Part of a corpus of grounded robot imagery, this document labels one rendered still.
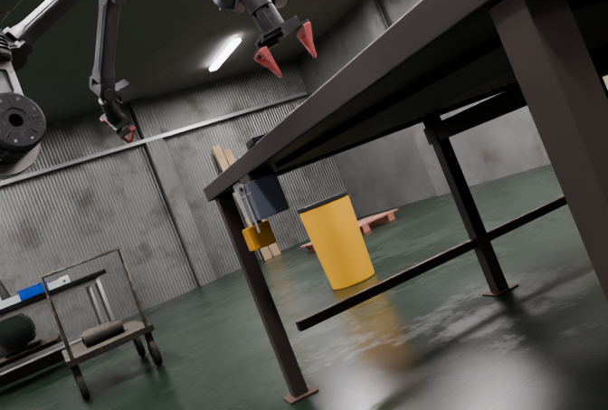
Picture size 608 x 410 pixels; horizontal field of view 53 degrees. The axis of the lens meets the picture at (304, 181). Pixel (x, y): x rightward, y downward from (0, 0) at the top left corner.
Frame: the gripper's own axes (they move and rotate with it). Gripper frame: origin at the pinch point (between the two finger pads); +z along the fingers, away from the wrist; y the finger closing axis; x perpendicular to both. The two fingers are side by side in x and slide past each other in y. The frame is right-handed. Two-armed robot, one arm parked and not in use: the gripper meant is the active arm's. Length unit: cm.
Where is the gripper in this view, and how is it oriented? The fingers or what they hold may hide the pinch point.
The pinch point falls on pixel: (297, 63)
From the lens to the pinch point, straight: 142.8
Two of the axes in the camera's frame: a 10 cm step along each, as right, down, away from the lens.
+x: 2.4, -1.2, -9.6
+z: 5.4, 8.4, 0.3
